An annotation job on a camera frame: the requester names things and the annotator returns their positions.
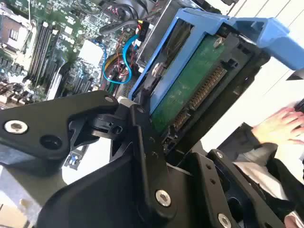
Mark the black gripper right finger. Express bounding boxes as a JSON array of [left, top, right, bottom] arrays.
[[188, 149, 285, 228]]

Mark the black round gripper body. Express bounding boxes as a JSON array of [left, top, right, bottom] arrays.
[[37, 153, 208, 228]]

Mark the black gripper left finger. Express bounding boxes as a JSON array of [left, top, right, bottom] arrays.
[[0, 90, 178, 216]]

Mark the hard disk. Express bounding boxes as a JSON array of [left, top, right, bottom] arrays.
[[129, 8, 304, 158]]

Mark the black disk power wire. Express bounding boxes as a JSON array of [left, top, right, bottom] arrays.
[[99, 19, 150, 41]]

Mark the bare person hand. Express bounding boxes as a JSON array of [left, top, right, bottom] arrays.
[[252, 106, 304, 145]]

